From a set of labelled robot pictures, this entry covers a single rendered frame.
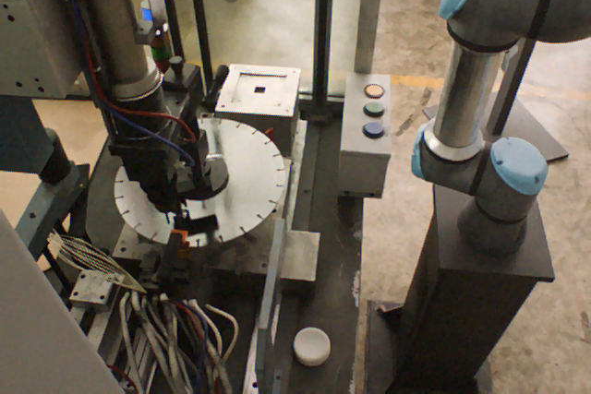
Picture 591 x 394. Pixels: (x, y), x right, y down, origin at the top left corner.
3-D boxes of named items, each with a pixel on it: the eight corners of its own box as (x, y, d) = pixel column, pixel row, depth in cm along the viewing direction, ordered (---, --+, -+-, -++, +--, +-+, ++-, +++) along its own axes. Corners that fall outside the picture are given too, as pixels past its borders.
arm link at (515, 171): (526, 229, 106) (550, 185, 96) (463, 208, 110) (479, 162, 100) (535, 188, 114) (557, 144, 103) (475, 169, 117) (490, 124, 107)
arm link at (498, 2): (470, 208, 111) (555, -10, 66) (402, 185, 115) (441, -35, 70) (483, 164, 117) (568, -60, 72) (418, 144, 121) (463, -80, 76)
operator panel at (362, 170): (343, 116, 144) (346, 71, 133) (383, 119, 143) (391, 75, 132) (336, 195, 126) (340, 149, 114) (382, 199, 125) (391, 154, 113)
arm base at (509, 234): (518, 203, 123) (532, 175, 116) (529, 256, 113) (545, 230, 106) (454, 197, 125) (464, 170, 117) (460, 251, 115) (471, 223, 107)
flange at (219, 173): (162, 169, 104) (160, 160, 102) (212, 148, 108) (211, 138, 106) (185, 207, 98) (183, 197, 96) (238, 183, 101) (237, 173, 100)
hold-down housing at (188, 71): (188, 146, 91) (168, 46, 76) (214, 151, 90) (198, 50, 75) (175, 168, 87) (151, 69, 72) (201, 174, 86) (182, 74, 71)
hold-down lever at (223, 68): (194, 74, 84) (191, 59, 82) (232, 77, 84) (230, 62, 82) (181, 106, 79) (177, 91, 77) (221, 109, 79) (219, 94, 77)
